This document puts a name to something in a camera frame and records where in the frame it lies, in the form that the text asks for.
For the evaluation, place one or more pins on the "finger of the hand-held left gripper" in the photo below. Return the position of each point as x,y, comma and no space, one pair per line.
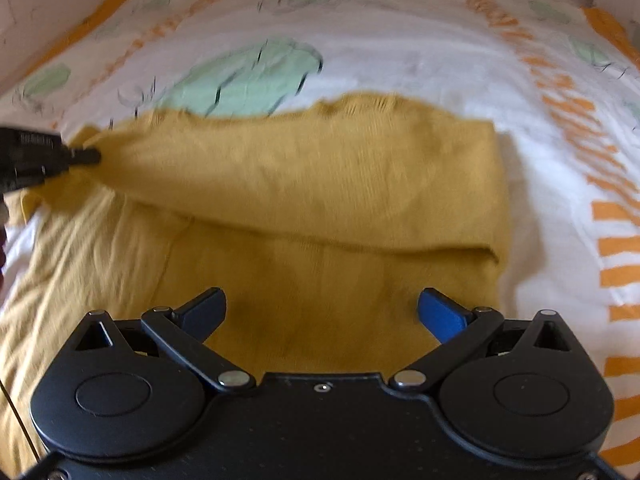
88,156

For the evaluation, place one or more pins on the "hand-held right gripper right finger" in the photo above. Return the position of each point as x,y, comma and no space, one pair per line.
439,314

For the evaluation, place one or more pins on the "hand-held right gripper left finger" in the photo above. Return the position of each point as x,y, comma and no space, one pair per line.
206,311

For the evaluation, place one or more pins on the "yellow knitted sweater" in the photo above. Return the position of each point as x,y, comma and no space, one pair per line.
280,220

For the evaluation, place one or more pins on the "white leaf print bedsheet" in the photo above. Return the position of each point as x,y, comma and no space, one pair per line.
450,75

